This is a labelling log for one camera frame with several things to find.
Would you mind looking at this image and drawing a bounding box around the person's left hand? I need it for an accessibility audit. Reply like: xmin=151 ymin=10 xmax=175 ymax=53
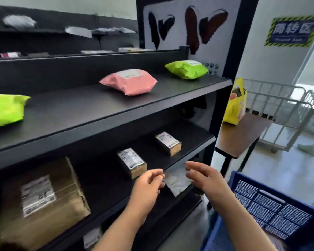
xmin=125 ymin=168 xmax=165 ymax=222

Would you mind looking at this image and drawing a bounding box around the person's right hand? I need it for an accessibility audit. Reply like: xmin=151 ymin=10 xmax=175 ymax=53
xmin=185 ymin=161 xmax=234 ymax=208

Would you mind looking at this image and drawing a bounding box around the person's right forearm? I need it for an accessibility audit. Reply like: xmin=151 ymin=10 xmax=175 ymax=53
xmin=211 ymin=196 xmax=278 ymax=251

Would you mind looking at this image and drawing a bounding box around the person's left forearm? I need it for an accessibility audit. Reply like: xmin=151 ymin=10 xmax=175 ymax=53
xmin=92 ymin=208 xmax=147 ymax=251

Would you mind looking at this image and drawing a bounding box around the white plastic mailer parcel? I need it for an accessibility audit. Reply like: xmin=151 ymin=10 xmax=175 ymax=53
xmin=163 ymin=162 xmax=193 ymax=197

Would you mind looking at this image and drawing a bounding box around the small cardboard box white label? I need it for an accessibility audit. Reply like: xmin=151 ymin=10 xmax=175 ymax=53
xmin=155 ymin=132 xmax=182 ymax=157
xmin=117 ymin=148 xmax=147 ymax=180

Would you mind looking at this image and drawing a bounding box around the brown table with black legs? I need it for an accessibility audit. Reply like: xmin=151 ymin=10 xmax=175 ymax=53
xmin=215 ymin=112 xmax=273 ymax=178

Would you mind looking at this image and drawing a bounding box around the yellow shopping bag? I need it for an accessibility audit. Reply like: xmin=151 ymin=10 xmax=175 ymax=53
xmin=222 ymin=78 xmax=249 ymax=126

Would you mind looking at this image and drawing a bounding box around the blue plastic crate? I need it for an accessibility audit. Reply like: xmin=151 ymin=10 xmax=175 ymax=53
xmin=201 ymin=171 xmax=314 ymax=251

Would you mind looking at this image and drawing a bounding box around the dark parcel with white label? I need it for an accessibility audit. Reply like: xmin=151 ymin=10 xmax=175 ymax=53
xmin=83 ymin=227 xmax=103 ymax=250

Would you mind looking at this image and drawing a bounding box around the pink plastic mailer parcel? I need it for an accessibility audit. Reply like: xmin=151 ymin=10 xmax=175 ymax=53
xmin=99 ymin=69 xmax=158 ymax=96

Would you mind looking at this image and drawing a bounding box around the small green mailer parcel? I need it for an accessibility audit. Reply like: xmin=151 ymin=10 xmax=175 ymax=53
xmin=164 ymin=60 xmax=209 ymax=80

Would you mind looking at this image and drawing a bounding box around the black metal shelf unit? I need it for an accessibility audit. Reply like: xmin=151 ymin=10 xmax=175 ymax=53
xmin=0 ymin=0 xmax=261 ymax=251

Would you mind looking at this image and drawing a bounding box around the grey metal cage trolley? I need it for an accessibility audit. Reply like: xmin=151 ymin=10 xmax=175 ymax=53
xmin=241 ymin=78 xmax=314 ymax=153

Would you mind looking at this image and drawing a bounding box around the large brown paper parcel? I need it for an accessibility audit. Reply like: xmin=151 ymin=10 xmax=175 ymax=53
xmin=0 ymin=157 xmax=91 ymax=251

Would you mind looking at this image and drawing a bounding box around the white poster with heart shapes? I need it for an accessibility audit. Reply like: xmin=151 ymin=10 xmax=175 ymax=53
xmin=143 ymin=0 xmax=243 ymax=77

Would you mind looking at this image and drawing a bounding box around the white flat box parcel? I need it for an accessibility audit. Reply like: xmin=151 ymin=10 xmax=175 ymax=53
xmin=118 ymin=47 xmax=154 ymax=53

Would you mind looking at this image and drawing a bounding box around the white flat envelope parcel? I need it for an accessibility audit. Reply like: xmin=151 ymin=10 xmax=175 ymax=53
xmin=80 ymin=50 xmax=113 ymax=55

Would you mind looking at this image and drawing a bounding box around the grey flat parcel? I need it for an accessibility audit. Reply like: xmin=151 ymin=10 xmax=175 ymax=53
xmin=93 ymin=27 xmax=137 ymax=35

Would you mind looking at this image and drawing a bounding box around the white padded parcel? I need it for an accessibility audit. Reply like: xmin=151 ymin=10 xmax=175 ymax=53
xmin=65 ymin=26 xmax=93 ymax=39
xmin=3 ymin=15 xmax=38 ymax=28

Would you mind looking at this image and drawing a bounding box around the large green mailer parcel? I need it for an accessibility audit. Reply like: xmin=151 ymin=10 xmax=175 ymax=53
xmin=0 ymin=94 xmax=31 ymax=130

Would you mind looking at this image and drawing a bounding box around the blue wall sign striped border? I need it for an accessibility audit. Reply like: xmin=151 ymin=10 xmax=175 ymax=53
xmin=264 ymin=15 xmax=314 ymax=48

